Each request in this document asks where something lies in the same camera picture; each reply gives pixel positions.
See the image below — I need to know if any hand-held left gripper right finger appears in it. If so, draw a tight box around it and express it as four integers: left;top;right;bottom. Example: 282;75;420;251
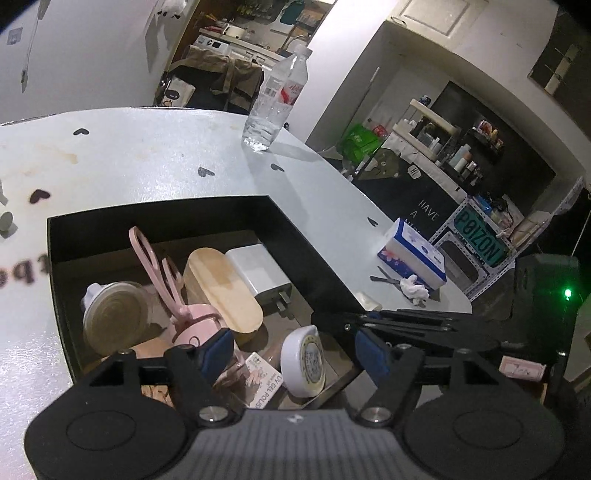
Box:
355;325;497;425

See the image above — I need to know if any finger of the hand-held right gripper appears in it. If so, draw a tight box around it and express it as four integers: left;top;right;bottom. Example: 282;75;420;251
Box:
365;308;509;340
310;313;500;357

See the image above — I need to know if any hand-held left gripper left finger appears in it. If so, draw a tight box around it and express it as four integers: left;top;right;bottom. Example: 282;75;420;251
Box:
88;329;245;428

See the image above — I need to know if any oval wooden-lid case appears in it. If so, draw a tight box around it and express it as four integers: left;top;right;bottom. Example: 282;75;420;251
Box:
184;248;264;344

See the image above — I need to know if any black storage box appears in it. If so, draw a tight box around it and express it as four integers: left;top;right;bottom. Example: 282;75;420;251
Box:
46;195;370;411

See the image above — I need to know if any pink rabbit-ear gadget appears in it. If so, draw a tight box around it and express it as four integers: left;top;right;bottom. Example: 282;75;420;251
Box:
128;226;232;352

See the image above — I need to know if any crumpled white tissue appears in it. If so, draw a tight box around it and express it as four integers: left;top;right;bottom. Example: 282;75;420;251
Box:
399;274;429;305

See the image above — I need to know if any white perforated metal rack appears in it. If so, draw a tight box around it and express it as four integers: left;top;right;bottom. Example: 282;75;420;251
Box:
429;196;522;296

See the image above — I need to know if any white printed packet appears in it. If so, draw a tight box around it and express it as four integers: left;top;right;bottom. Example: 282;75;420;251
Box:
238;353;283;409

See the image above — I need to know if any blue white tissue packet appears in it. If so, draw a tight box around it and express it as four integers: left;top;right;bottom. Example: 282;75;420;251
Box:
378;218;448;289

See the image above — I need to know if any white round labelled device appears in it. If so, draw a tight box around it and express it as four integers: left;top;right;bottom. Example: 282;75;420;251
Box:
280;325;326;398

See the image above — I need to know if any teal sign plate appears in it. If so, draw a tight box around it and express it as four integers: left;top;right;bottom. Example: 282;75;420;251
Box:
455;207;506;267

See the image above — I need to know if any pink paper card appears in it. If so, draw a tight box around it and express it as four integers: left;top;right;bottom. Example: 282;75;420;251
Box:
501;356;546;381

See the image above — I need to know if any white charger plug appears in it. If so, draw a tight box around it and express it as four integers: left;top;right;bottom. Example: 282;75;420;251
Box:
225;244;294;315

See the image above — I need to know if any round beige-lidded container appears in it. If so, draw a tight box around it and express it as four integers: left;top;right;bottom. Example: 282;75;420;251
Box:
83;281;151;356

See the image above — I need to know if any black lettered cabinet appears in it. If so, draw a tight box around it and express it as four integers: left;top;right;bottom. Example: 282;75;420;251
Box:
353;150;467;241

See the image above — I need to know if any white wooden rack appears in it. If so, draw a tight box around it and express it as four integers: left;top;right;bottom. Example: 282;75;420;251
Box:
392;99;458;162

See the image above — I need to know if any green bag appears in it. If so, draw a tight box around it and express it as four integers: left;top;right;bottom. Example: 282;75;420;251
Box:
339;122;384;162

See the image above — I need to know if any beige holder with white roller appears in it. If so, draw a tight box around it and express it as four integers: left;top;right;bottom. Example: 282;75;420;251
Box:
0;180;17;238

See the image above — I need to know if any clear plastic water bottle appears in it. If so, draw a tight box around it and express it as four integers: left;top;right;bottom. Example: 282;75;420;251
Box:
243;45;312;152

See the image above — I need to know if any white printed tote bag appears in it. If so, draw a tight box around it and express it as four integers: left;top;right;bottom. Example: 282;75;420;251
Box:
157;76;197;107

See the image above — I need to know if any chair with brown cloth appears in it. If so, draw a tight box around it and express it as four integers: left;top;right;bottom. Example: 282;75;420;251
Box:
166;46;264;114

